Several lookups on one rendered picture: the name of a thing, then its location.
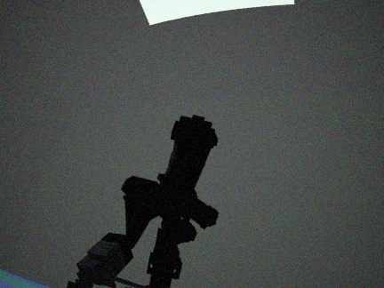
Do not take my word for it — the pin with red cap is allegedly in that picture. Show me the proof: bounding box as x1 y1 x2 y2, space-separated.
100 271 152 288

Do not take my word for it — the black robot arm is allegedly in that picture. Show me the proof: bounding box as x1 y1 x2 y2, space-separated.
147 115 219 288

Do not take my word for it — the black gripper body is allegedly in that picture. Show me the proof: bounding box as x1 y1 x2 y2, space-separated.
121 170 197 241

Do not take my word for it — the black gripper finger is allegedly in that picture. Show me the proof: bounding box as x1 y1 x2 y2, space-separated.
123 195 163 249
153 228 190 264

